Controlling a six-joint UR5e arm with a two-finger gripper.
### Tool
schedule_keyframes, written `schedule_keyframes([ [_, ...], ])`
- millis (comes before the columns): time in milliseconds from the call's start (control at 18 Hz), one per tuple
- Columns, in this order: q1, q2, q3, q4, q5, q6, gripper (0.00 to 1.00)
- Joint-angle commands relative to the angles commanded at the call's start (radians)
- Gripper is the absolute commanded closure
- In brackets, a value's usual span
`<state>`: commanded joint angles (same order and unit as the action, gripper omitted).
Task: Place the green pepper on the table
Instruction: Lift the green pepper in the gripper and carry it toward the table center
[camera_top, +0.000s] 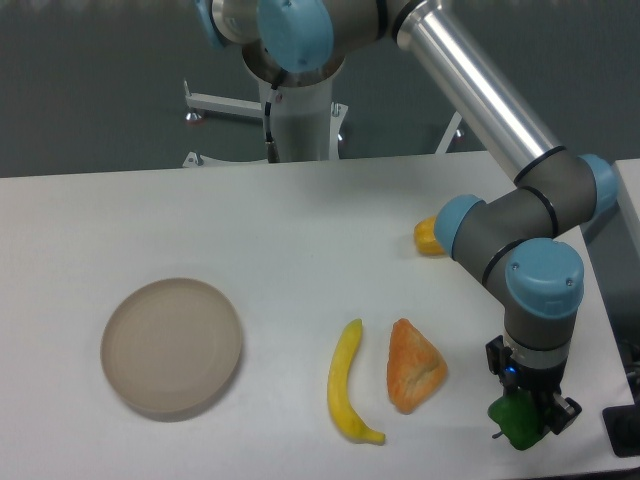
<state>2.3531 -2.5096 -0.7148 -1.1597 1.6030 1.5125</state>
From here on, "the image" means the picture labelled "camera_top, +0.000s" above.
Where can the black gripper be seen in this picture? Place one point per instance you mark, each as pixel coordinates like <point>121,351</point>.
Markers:
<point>557,412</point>

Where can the green bell pepper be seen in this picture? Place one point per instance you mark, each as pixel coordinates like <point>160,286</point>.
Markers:
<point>518,419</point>

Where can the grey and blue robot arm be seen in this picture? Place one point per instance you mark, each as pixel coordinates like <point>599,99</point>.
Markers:
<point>511,245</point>

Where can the yellow bell pepper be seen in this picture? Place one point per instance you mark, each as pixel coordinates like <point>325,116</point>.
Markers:
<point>425,240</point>

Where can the black device at right edge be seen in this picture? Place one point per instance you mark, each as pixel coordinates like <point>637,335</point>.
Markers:
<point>622,426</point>

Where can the orange triangular bread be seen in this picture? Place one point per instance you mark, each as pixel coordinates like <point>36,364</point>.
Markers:
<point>415,368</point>

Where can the yellow banana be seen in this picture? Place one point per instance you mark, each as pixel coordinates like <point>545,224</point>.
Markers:
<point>345,418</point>

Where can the white side table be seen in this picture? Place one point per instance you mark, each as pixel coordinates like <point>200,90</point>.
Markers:
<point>623,182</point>

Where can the beige round plate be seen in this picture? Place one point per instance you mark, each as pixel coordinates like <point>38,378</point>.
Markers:
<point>171,349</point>

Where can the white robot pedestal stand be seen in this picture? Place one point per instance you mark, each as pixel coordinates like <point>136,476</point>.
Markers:
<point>374,102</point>

